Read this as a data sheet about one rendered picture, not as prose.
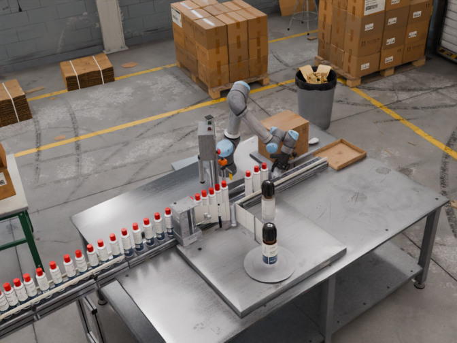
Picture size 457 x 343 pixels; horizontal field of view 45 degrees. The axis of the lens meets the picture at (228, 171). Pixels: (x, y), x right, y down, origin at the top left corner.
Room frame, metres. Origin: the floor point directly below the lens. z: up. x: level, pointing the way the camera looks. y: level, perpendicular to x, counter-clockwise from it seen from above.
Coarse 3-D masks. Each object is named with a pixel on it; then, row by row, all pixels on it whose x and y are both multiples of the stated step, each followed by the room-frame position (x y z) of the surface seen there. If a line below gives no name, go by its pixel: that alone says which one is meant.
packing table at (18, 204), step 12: (12, 156) 3.89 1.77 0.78; (12, 168) 3.70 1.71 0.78; (12, 180) 3.53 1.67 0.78; (0, 204) 3.24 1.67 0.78; (12, 204) 3.23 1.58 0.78; (24, 204) 3.22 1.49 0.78; (0, 216) 3.12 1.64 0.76; (12, 216) 3.19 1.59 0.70; (24, 216) 3.21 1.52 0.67; (24, 228) 3.20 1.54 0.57; (24, 240) 3.50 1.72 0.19; (36, 252) 3.21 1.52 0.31; (36, 264) 3.20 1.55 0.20
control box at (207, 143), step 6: (198, 126) 2.98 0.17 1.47; (204, 126) 2.97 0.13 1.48; (210, 126) 2.96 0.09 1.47; (198, 132) 2.90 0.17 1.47; (204, 132) 2.89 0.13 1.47; (210, 132) 2.89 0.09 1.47; (198, 138) 2.87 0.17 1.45; (204, 138) 2.87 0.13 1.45; (210, 138) 2.86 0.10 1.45; (204, 144) 2.87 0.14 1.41; (210, 144) 2.86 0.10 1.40; (204, 150) 2.87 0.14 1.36; (210, 150) 2.86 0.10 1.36; (204, 156) 2.87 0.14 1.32; (210, 156) 2.86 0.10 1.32
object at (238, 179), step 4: (236, 164) 3.30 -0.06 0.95; (208, 168) 3.28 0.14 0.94; (208, 172) 3.24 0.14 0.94; (240, 172) 3.21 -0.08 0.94; (208, 176) 3.23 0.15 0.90; (232, 176) 3.17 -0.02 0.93; (236, 176) 3.17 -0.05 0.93; (240, 176) 3.16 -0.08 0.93; (208, 180) 3.24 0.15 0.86; (220, 180) 3.14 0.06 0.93; (228, 180) 3.13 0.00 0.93; (236, 180) 3.13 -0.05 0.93; (240, 180) 3.14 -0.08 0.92; (244, 180) 3.15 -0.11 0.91; (220, 184) 3.09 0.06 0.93; (228, 184) 3.10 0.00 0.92; (232, 184) 3.12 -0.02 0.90; (236, 184) 3.13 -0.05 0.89; (240, 184) 3.14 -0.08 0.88; (228, 188) 3.11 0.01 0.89; (232, 188) 3.12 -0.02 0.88; (240, 188) 3.14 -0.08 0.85; (244, 188) 3.15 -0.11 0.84; (232, 192) 3.11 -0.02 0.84; (236, 192) 3.12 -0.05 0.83
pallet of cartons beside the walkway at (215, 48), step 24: (192, 0) 7.23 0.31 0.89; (240, 0) 7.10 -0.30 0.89; (192, 24) 6.50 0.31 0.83; (216, 24) 6.29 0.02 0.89; (240, 24) 6.34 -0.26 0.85; (264, 24) 6.48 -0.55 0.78; (192, 48) 6.58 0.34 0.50; (216, 48) 6.20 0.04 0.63; (240, 48) 6.33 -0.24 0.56; (264, 48) 6.46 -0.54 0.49; (192, 72) 6.63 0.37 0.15; (216, 72) 6.19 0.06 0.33; (240, 72) 6.32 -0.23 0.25; (264, 72) 6.47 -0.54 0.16; (216, 96) 6.13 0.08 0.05
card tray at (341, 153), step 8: (328, 144) 3.60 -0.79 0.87; (336, 144) 3.65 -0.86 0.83; (344, 144) 3.64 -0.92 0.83; (352, 144) 3.58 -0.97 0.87; (320, 152) 3.55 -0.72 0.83; (328, 152) 3.54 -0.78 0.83; (336, 152) 3.53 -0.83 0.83; (344, 152) 3.52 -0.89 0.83; (352, 152) 3.52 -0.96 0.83; (360, 152) 3.50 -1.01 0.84; (328, 160) 3.44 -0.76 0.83; (336, 160) 3.43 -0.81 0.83; (344, 160) 3.42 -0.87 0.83; (352, 160) 3.38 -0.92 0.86; (336, 168) 3.33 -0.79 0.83
